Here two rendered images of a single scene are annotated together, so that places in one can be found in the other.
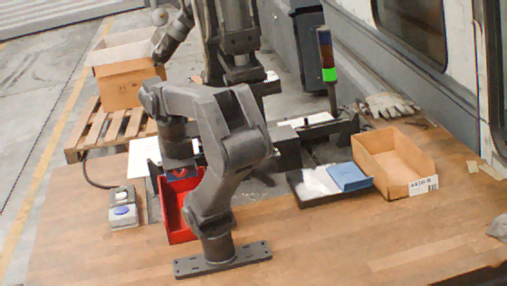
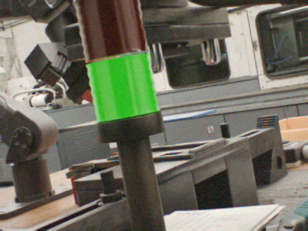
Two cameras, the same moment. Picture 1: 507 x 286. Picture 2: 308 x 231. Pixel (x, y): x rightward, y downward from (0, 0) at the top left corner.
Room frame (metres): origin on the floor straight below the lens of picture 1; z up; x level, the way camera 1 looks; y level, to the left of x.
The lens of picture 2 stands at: (1.95, -0.47, 1.07)
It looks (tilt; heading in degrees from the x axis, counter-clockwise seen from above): 3 degrees down; 132
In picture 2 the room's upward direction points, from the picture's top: 10 degrees counter-clockwise
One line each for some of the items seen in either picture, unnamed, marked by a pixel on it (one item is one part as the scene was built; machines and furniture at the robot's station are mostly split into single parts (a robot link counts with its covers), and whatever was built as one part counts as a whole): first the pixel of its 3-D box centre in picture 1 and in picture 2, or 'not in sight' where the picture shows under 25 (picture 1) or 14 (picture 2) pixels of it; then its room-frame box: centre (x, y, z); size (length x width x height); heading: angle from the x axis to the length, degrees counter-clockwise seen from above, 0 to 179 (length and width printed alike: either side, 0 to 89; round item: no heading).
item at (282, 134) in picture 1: (255, 139); (168, 161); (1.54, 0.00, 0.98); 0.20 x 0.10 x 0.01; 97
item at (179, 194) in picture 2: (258, 155); (175, 199); (1.54, 0.00, 0.94); 0.20 x 0.10 x 0.07; 97
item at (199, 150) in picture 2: not in sight; (210, 156); (1.58, 0.02, 0.98); 0.07 x 0.01 x 0.03; 97
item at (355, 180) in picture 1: (349, 172); not in sight; (1.35, -0.20, 0.93); 0.15 x 0.07 x 0.03; 9
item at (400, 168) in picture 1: (393, 162); not in sight; (1.37, -0.31, 0.93); 0.25 x 0.13 x 0.08; 7
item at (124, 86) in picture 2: (329, 72); (122, 87); (1.72, -0.23, 1.07); 0.04 x 0.04 x 0.03
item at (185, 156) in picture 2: not in sight; (143, 169); (1.52, -0.03, 0.98); 0.13 x 0.01 x 0.03; 7
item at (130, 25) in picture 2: (327, 61); (112, 28); (1.72, -0.23, 1.10); 0.04 x 0.04 x 0.03
